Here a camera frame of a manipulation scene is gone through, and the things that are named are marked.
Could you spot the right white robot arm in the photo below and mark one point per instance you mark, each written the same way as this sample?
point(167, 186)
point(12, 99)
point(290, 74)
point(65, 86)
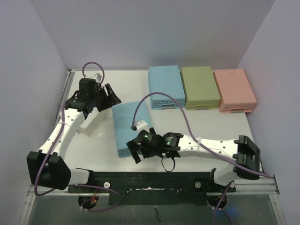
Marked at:
point(242, 156)

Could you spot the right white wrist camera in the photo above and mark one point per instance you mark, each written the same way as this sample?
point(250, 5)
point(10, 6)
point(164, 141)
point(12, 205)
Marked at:
point(140, 126)

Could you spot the black table front rail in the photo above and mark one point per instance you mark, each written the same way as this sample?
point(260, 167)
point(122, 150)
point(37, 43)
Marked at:
point(153, 188)

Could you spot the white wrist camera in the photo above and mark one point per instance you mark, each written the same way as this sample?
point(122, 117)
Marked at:
point(140, 126)
point(96, 76)

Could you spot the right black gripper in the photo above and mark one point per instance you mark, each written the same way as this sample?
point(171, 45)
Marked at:
point(136, 147)

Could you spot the large blue perforated basket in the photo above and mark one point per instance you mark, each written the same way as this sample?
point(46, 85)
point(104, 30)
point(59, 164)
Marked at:
point(165, 79)

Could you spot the small blue perforated basket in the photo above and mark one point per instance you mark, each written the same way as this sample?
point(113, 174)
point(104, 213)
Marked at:
point(122, 120)

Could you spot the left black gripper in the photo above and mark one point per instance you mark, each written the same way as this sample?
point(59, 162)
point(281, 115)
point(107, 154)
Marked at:
point(107, 103)

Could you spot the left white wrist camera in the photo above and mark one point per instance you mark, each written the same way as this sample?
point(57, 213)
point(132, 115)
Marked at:
point(96, 76)

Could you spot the yellow-green perforated basket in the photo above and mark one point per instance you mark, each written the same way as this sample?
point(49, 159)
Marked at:
point(200, 88)

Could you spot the pink perforated basket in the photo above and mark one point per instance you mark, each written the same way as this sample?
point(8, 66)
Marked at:
point(235, 91)

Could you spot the aluminium frame rail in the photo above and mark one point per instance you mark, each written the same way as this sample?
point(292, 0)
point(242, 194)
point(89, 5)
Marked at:
point(262, 186)

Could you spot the white perforated basket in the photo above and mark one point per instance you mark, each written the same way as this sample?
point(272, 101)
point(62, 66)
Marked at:
point(93, 121)

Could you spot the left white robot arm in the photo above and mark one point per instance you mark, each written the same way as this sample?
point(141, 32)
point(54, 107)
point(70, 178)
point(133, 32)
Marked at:
point(46, 166)

